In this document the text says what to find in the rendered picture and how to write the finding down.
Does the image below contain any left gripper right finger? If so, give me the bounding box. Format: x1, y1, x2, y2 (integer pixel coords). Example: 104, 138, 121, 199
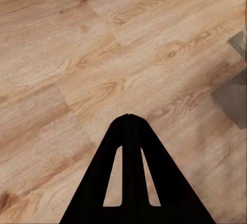
129, 114, 216, 224

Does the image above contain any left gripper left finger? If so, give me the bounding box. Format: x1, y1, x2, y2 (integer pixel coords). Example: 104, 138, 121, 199
59, 114, 137, 224

